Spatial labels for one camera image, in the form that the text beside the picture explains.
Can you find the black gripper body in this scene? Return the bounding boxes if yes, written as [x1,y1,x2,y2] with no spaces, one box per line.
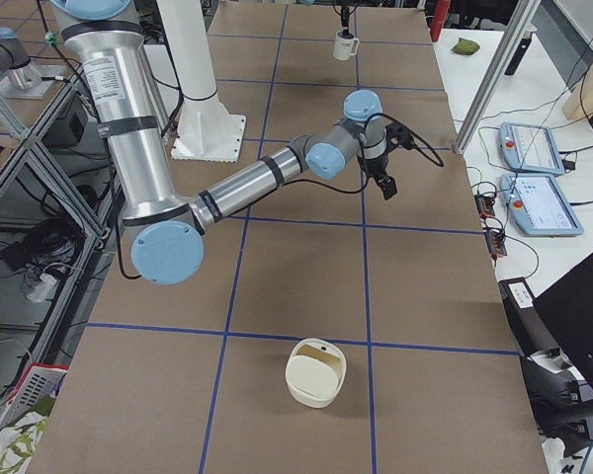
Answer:
[333,0,357,39]
[363,153,390,184]

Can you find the white mug with handle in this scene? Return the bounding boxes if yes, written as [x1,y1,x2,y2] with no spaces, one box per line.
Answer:
[332,30,360,61]

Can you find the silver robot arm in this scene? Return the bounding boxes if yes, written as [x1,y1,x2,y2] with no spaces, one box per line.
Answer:
[52,1,396,284]

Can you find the red cylinder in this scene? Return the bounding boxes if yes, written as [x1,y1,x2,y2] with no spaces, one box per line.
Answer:
[430,0,451,42]

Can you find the green bean bag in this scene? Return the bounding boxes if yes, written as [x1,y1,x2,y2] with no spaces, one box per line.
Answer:
[451,38,480,56]

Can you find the upper teach pendant tablet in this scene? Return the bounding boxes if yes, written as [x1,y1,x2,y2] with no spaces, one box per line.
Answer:
[498,121,565,176]

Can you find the teach pendant tablet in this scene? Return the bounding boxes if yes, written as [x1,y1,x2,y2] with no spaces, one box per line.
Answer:
[498,121,565,176]
[499,173,584,237]

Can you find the lower teach pendant tablet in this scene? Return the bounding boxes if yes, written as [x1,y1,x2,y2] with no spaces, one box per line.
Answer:
[499,173,584,237]

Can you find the brown table mat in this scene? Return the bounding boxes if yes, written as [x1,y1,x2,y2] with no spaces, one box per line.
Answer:
[29,2,547,473]

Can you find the cream oval bin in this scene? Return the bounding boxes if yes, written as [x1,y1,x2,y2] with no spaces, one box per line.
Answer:
[285,338,347,409]

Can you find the black laptop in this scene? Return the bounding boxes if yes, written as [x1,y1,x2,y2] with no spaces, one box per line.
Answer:
[534,252,593,387]

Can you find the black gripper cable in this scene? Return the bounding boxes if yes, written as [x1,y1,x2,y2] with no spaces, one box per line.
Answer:
[375,112,446,169]

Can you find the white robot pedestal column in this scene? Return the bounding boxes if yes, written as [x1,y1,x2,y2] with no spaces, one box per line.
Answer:
[157,0,246,162]

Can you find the aluminium frame post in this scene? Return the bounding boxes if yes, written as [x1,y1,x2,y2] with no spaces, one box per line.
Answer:
[454,0,541,155]

